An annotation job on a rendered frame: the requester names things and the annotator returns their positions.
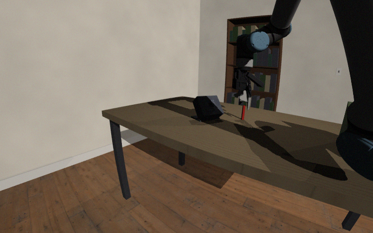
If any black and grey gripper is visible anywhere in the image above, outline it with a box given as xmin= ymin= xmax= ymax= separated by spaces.
xmin=232 ymin=67 xmax=252 ymax=110

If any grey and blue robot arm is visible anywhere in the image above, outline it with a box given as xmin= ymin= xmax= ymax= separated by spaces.
xmin=236 ymin=0 xmax=373 ymax=181

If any dark grey panel with hole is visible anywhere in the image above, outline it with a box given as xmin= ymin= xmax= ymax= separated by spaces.
xmin=191 ymin=96 xmax=224 ymax=122

